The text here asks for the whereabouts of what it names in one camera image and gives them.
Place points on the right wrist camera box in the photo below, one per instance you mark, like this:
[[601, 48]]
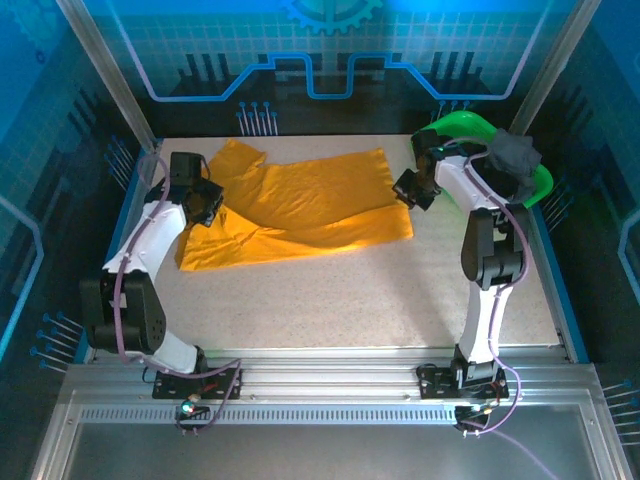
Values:
[[404, 186]]

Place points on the green plastic basket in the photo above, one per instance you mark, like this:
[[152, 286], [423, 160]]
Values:
[[465, 122]]

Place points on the aluminium frame rail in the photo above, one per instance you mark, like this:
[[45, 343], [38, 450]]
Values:
[[325, 375]]

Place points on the grey t-shirt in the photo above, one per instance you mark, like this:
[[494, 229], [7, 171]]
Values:
[[512, 152]]

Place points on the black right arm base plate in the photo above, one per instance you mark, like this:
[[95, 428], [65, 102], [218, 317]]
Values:
[[435, 382]]

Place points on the small lit connector board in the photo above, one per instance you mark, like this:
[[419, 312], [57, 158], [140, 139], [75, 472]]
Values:
[[189, 409], [472, 411]]

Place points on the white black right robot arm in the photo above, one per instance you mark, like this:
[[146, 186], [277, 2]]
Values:
[[457, 180]]

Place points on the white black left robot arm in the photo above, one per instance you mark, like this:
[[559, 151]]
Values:
[[150, 235]]

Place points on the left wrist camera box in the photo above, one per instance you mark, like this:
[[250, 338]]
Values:
[[212, 191]]

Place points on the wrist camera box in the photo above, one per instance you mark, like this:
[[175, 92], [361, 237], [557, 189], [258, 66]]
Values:
[[212, 191], [404, 186]]

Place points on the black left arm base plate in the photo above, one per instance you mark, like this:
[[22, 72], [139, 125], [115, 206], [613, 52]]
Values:
[[170, 387]]

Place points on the yellow t-shirt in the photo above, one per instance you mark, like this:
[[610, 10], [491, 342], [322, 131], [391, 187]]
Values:
[[310, 200]]

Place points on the aluminium corner post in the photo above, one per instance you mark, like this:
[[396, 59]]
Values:
[[550, 75], [107, 75]]

